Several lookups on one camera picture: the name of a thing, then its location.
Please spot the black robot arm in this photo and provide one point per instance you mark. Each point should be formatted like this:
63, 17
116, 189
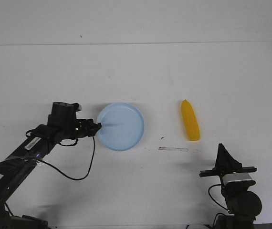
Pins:
17, 166
242, 205

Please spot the light blue round plate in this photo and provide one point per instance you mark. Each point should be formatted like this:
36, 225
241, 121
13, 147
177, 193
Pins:
122, 126

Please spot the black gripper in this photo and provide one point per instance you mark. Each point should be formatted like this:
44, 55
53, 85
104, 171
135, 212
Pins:
63, 119
224, 157

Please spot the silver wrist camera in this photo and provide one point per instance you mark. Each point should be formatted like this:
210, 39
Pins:
237, 179

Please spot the clear tape strip on table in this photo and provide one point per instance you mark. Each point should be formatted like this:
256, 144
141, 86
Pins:
178, 149

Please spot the yellow corn cob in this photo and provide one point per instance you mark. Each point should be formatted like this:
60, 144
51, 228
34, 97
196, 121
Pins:
190, 122

